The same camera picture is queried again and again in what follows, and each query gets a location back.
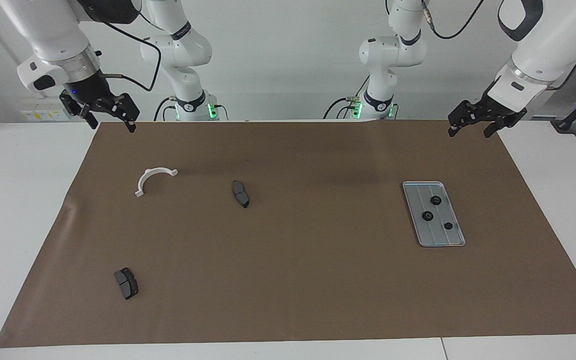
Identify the silver metal tray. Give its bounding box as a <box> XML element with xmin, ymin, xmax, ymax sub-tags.
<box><xmin>402</xmin><ymin>181</ymin><xmax>467</xmax><ymax>248</ymax></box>

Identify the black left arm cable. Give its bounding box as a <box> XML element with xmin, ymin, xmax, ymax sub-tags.
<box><xmin>420</xmin><ymin>0</ymin><xmax>576</xmax><ymax>92</ymax></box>

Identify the white wall socket box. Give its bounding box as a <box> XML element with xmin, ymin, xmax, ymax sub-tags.
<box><xmin>20</xmin><ymin>97</ymin><xmax>71</xmax><ymax>122</ymax></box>

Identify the dark grey brake pad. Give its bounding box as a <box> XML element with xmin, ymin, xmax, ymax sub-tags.
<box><xmin>113</xmin><ymin>267</ymin><xmax>140</xmax><ymax>301</ymax></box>
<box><xmin>231</xmin><ymin>180</ymin><xmax>251</xmax><ymax>209</ymax></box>

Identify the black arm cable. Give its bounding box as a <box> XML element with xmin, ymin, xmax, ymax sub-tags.
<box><xmin>75</xmin><ymin>0</ymin><xmax>163</xmax><ymax>93</ymax></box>
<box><xmin>420</xmin><ymin>0</ymin><xmax>576</xmax><ymax>92</ymax></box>

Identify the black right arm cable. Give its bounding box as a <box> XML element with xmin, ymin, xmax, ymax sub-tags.
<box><xmin>75</xmin><ymin>0</ymin><xmax>163</xmax><ymax>93</ymax></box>

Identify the black base cable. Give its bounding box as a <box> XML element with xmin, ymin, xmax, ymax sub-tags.
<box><xmin>324</xmin><ymin>97</ymin><xmax>364</xmax><ymax>120</ymax></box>
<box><xmin>154</xmin><ymin>96</ymin><xmax>178</xmax><ymax>122</ymax></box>

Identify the white curved plastic bracket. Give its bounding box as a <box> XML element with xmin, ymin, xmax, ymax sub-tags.
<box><xmin>134</xmin><ymin>167</ymin><xmax>179</xmax><ymax>198</ymax></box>

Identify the brown paper table mat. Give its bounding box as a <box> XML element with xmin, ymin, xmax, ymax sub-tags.
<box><xmin>0</xmin><ymin>119</ymin><xmax>576</xmax><ymax>349</ymax></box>

